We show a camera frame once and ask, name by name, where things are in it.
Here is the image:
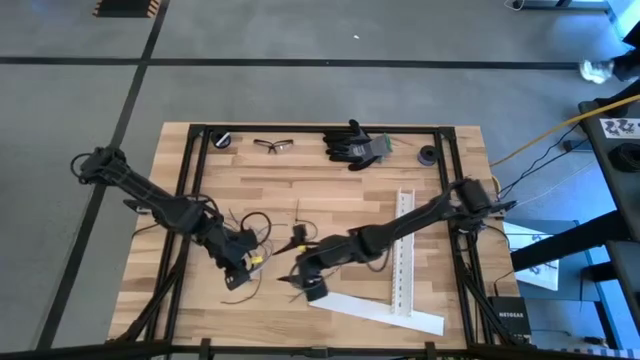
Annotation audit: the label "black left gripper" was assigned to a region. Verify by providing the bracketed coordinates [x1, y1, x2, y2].
[212, 227, 266, 293]

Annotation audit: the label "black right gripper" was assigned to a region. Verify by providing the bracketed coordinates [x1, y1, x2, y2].
[272, 224, 351, 303]

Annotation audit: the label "black grey work glove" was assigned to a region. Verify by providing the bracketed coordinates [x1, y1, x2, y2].
[322, 118, 395, 164]
[327, 147, 387, 173]

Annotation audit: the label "clear safety glasses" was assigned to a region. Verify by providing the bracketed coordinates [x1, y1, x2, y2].
[252, 138, 295, 155]

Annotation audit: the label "white printed marker sheet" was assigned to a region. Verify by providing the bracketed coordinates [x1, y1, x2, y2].
[598, 117, 640, 140]
[502, 221, 561, 292]

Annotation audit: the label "black orange striped mat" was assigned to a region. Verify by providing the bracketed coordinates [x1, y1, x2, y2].
[92, 0, 162, 20]

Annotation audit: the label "black desk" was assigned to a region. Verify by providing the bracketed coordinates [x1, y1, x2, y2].
[509, 82, 640, 351]

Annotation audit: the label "black tape roll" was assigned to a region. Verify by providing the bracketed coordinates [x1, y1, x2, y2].
[607, 142, 640, 174]

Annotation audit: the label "person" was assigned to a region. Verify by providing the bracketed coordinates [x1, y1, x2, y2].
[578, 47, 640, 85]

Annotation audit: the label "flat white duct cover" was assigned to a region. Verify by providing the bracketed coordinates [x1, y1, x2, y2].
[308, 290, 446, 337]

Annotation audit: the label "white slotted wiring duct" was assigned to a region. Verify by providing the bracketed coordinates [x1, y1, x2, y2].
[390, 187, 417, 317]

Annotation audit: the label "black aluminium table frame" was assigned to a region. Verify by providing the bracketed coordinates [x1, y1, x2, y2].
[104, 123, 531, 359]

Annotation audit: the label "grey wire spool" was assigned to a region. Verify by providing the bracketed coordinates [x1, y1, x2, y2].
[417, 144, 440, 167]

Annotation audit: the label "black Netgear network switch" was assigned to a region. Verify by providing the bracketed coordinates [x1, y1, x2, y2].
[487, 295, 534, 346]

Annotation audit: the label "thick yellow cable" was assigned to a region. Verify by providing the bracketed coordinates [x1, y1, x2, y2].
[489, 93, 640, 169]

